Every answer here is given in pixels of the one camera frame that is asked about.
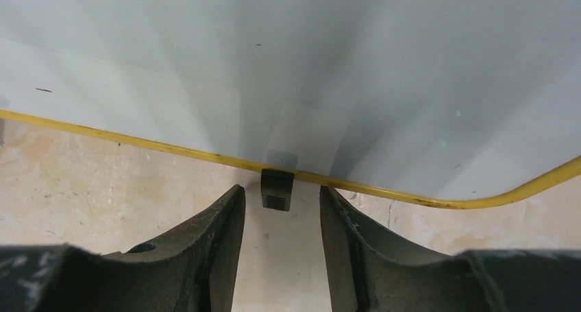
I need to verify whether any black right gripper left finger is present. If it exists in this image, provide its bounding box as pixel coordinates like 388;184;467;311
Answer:
1;185;245;311

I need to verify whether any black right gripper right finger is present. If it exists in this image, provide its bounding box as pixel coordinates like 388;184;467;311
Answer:
319;187;580;311

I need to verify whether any yellow framed whiteboard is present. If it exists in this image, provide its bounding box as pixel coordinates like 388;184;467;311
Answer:
1;0;580;209

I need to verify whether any black whiteboard stand clip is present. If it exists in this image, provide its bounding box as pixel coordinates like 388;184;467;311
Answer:
260;169;295;212

